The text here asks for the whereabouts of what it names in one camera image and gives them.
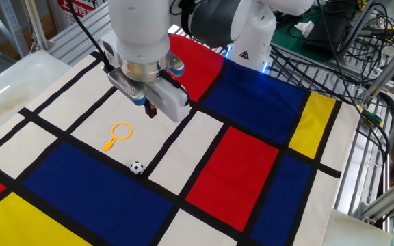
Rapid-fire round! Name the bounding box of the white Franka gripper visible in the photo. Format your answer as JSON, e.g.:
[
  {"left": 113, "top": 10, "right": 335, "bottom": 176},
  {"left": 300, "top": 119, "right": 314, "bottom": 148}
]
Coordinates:
[{"left": 100, "top": 33, "right": 191, "bottom": 123}]

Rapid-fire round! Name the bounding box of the orange bubble ring wand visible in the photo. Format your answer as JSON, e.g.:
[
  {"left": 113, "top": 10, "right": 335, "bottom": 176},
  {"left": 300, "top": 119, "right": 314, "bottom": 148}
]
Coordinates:
[{"left": 102, "top": 122, "right": 133, "bottom": 152}]

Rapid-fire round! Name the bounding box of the small soccer ball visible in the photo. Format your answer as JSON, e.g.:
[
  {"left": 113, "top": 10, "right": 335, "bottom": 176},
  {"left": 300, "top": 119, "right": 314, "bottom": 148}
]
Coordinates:
[{"left": 129, "top": 161, "right": 145, "bottom": 176}]

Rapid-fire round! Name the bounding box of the Mondrian pattern cloth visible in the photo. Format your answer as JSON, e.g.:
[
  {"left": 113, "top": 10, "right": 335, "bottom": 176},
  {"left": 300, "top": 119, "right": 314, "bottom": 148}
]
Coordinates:
[{"left": 0, "top": 33, "right": 361, "bottom": 246}]

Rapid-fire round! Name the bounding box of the red and white sign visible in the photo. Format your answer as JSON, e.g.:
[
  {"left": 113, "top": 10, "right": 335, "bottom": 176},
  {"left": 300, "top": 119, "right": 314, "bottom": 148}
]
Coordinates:
[{"left": 57, "top": 0, "right": 99, "bottom": 18}]

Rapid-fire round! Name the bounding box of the white plastic tub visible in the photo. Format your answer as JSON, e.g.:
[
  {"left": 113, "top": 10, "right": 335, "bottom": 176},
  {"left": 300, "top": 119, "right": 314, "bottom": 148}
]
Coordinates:
[{"left": 0, "top": 49, "right": 72, "bottom": 144}]

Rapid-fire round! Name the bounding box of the green mat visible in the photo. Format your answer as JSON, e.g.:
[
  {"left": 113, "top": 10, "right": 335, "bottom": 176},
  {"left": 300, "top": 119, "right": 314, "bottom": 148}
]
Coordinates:
[{"left": 270, "top": 0, "right": 350, "bottom": 64}]

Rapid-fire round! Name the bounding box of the crumpled white tissue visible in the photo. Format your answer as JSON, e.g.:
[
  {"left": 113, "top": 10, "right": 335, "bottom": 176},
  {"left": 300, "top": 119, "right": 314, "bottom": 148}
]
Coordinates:
[{"left": 294, "top": 20, "right": 316, "bottom": 38}]

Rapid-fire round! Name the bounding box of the black box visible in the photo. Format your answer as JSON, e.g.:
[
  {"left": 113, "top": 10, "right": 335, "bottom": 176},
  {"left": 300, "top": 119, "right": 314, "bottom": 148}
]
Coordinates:
[{"left": 304, "top": 1, "right": 357, "bottom": 52}]

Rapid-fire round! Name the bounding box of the silver wrist camera blue cap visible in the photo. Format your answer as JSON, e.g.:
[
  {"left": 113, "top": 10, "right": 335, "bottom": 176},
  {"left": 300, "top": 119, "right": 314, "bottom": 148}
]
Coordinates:
[
  {"left": 107, "top": 67, "right": 147, "bottom": 106},
  {"left": 168, "top": 54, "right": 186, "bottom": 78}
]

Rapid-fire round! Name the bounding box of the grey slotted steel post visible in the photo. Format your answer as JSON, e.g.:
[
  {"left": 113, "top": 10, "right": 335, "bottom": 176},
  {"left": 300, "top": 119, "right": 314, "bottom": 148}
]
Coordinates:
[{"left": 0, "top": 0, "right": 30, "bottom": 58}]

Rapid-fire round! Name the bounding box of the green handled tool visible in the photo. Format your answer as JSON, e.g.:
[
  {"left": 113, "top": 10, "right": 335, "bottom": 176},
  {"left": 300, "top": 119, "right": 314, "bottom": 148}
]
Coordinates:
[{"left": 356, "top": 104, "right": 384, "bottom": 126}]

